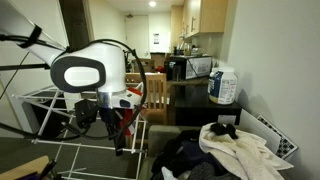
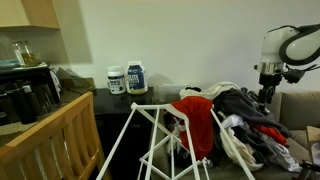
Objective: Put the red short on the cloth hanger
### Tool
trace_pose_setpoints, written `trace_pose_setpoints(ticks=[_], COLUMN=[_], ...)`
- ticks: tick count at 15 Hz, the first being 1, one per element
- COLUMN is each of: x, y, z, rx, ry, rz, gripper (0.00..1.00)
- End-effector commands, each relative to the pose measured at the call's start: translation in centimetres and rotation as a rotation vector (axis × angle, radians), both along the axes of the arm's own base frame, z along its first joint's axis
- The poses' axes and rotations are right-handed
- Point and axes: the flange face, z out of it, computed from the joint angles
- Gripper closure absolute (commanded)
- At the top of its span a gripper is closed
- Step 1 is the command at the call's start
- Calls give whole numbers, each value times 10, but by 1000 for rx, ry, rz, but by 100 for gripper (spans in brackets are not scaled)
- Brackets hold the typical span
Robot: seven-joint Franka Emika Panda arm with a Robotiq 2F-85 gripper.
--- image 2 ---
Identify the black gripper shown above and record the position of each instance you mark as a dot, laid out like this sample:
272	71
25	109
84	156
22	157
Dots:
268	83

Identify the red shorts with white stripes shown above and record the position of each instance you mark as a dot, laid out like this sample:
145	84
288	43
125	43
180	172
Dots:
200	126

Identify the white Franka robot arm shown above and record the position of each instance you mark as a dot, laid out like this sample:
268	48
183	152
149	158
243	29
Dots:
276	43

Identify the grey striped garment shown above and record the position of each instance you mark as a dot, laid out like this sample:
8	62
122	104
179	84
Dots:
248	91

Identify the dark grey knit garment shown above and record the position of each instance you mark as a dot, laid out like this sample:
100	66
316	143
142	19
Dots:
240	106

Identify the small red orange garment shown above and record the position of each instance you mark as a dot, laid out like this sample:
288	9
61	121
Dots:
271	133

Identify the small white garment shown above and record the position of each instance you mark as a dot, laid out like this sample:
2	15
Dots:
233	120

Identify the pile of clothes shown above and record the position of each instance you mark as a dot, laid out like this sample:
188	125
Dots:
300	110

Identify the beige cream garment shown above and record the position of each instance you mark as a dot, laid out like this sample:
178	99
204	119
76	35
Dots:
241	150

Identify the grey and white garment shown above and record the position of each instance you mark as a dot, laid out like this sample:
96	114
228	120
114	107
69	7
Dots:
283	156

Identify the light brown wooden board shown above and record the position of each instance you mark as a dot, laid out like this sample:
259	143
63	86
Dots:
313	133

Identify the black sock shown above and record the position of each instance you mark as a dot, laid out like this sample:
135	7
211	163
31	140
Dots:
193	89

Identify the black white patterned garment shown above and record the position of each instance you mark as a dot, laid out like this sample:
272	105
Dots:
175	146

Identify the large blue label protein tub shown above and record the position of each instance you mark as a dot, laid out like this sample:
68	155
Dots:
136	78

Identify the small dark label supplement tub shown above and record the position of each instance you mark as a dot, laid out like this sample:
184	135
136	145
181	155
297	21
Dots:
116	81

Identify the black side table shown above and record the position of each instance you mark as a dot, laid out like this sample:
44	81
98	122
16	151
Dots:
113	103

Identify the wooden slatted chair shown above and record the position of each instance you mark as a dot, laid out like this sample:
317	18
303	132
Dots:
50	123

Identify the glass jar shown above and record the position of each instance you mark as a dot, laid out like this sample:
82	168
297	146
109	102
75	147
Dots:
25	53

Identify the blue flat object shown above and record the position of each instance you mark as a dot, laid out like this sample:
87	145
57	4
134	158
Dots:
8	63

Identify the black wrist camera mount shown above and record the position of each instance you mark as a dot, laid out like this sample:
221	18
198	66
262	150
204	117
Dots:
295	76

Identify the light wooden wall cabinet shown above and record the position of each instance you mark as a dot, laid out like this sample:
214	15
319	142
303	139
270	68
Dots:
33	13

